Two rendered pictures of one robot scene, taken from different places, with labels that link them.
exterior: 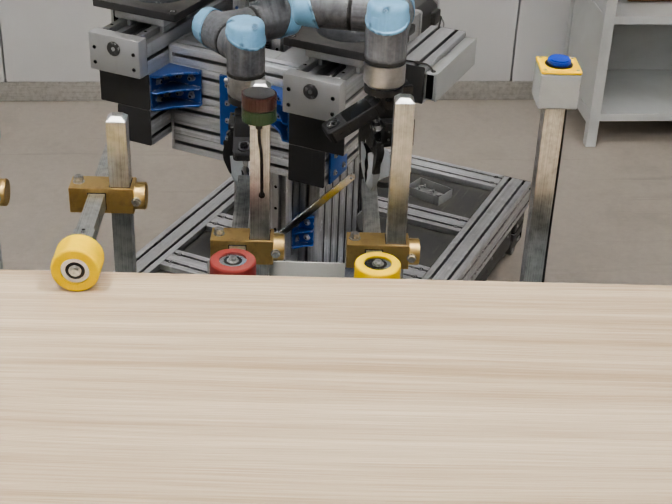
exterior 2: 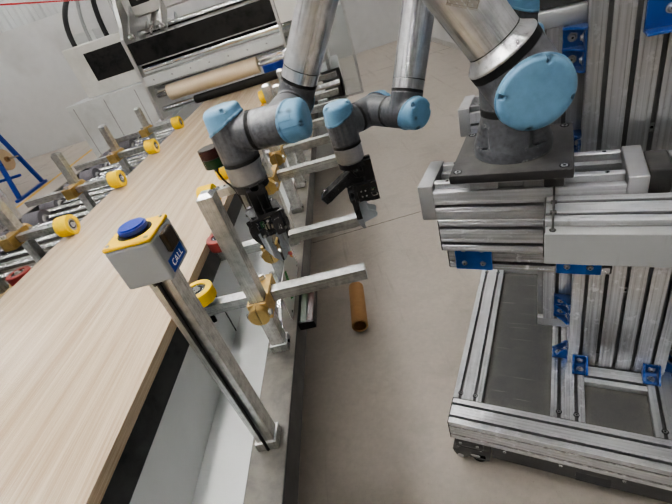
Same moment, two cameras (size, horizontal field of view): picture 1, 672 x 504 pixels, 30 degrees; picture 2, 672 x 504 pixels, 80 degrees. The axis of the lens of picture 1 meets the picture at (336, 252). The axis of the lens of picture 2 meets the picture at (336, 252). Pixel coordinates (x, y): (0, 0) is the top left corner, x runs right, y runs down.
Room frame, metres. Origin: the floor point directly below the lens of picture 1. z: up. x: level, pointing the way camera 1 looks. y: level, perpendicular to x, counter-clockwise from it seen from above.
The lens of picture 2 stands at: (2.37, -0.84, 1.42)
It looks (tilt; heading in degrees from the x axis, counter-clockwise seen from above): 33 degrees down; 101
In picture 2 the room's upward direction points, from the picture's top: 19 degrees counter-clockwise
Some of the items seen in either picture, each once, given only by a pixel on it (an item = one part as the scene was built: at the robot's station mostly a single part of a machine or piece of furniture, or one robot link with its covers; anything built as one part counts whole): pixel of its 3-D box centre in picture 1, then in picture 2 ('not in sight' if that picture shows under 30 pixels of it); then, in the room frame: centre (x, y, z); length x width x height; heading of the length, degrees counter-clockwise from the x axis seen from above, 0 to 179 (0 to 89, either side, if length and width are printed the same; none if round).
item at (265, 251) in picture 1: (247, 246); (272, 244); (2.00, 0.16, 0.85); 0.13 x 0.06 x 0.05; 92
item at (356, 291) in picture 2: not in sight; (357, 305); (2.09, 0.74, 0.04); 0.30 x 0.08 x 0.08; 92
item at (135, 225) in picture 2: (559, 62); (133, 229); (2.02, -0.37, 1.22); 0.04 x 0.04 x 0.02
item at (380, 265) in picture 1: (376, 288); (205, 304); (1.86, -0.07, 0.85); 0.08 x 0.08 x 0.11
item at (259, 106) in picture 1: (259, 99); (210, 152); (1.96, 0.14, 1.16); 0.06 x 0.06 x 0.02
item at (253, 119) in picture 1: (259, 112); (214, 161); (1.96, 0.14, 1.14); 0.06 x 0.06 x 0.02
